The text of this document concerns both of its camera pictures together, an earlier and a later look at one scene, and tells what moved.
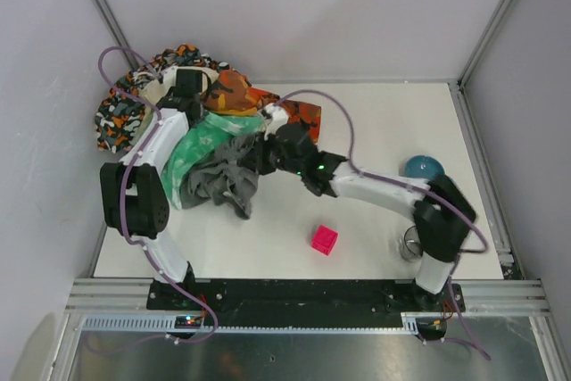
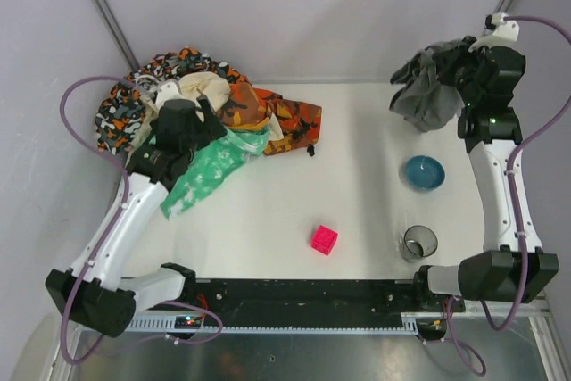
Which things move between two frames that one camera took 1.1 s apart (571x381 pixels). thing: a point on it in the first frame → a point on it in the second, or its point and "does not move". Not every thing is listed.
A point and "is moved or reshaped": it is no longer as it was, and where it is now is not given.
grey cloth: (223, 179) → (423, 95)
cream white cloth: (156, 87) is moved or reshaped
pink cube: (324, 239) does not move
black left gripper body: (176, 102) → (203, 120)
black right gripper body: (260, 156) → (464, 70)
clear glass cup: (409, 244) does not move
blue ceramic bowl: (423, 166) does not move
